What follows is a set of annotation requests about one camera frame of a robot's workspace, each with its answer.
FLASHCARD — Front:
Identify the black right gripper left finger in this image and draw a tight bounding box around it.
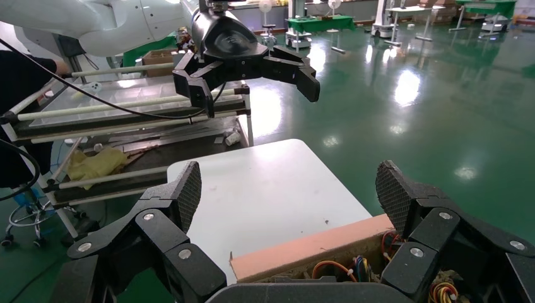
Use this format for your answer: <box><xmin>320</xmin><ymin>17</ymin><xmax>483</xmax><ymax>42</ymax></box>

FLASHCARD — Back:
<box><xmin>50</xmin><ymin>160</ymin><xmax>227</xmax><ymax>303</ymax></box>

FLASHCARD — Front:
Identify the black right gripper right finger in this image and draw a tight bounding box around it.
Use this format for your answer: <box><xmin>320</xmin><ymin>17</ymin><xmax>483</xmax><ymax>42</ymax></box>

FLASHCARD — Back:
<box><xmin>375</xmin><ymin>160</ymin><xmax>535</xmax><ymax>303</ymax></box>

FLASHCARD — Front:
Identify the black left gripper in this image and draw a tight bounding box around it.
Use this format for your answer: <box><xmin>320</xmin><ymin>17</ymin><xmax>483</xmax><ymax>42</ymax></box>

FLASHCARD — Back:
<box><xmin>172</xmin><ymin>10</ymin><xmax>321</xmax><ymax>119</ymax></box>

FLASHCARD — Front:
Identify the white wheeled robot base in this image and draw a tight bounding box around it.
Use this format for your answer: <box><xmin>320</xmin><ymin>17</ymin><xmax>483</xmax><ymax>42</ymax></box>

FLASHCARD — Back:
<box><xmin>285</xmin><ymin>0</ymin><xmax>313</xmax><ymax>49</ymax></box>
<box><xmin>371</xmin><ymin>0</ymin><xmax>394</xmax><ymax>39</ymax></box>

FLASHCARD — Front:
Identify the white standing fan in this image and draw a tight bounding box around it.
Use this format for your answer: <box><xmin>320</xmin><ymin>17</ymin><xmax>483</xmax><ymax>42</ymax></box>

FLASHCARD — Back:
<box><xmin>258</xmin><ymin>0</ymin><xmax>278</xmax><ymax>27</ymax></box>
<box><xmin>327</xmin><ymin>0</ymin><xmax>343</xmax><ymax>33</ymax></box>

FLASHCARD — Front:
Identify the open cardboard box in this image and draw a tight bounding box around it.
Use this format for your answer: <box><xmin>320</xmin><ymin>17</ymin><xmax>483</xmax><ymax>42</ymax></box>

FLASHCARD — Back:
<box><xmin>142</xmin><ymin>49</ymin><xmax>180</xmax><ymax>78</ymax></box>

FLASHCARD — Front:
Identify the yellow cloth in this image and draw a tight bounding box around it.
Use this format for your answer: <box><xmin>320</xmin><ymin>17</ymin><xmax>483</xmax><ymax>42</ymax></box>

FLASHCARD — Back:
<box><xmin>66</xmin><ymin>146</ymin><xmax>129</xmax><ymax>191</ymax></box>

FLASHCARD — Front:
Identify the green cloth table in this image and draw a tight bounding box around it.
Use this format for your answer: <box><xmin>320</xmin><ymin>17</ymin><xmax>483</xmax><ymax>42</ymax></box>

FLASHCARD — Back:
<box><xmin>286</xmin><ymin>15</ymin><xmax>356</xmax><ymax>34</ymax></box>
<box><xmin>456</xmin><ymin>0</ymin><xmax>518</xmax><ymax>20</ymax></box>
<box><xmin>122</xmin><ymin>35</ymin><xmax>179</xmax><ymax>68</ymax></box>

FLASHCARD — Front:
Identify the chrome rolling stool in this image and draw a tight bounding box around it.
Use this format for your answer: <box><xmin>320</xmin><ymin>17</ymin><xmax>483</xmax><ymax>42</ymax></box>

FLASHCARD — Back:
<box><xmin>0</xmin><ymin>195</ymin><xmax>57</xmax><ymax>248</ymax></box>

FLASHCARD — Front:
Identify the cardboard box with pulp dividers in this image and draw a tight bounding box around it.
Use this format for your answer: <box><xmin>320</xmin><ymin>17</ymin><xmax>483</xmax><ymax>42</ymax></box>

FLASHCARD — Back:
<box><xmin>230</xmin><ymin>214</ymin><xmax>475</xmax><ymax>303</ymax></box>

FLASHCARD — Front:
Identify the white folding table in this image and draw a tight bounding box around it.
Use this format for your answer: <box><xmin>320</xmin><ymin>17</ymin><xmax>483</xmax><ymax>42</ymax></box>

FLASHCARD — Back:
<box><xmin>384</xmin><ymin>4</ymin><xmax>447</xmax><ymax>46</ymax></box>

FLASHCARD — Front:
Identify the person in striped black shirt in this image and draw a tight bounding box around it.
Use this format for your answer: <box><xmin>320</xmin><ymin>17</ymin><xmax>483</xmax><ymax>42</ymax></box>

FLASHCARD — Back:
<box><xmin>0</xmin><ymin>50</ymin><xmax>70</xmax><ymax>190</ymax></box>

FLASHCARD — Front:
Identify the thin black cable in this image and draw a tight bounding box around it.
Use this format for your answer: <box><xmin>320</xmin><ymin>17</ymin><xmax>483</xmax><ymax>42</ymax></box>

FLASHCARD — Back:
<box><xmin>0</xmin><ymin>37</ymin><xmax>228</xmax><ymax>122</ymax></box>

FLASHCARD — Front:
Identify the thick black cable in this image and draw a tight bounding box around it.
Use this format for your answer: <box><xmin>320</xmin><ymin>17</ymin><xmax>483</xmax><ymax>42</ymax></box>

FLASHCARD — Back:
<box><xmin>0</xmin><ymin>139</ymin><xmax>42</xmax><ymax>202</ymax></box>

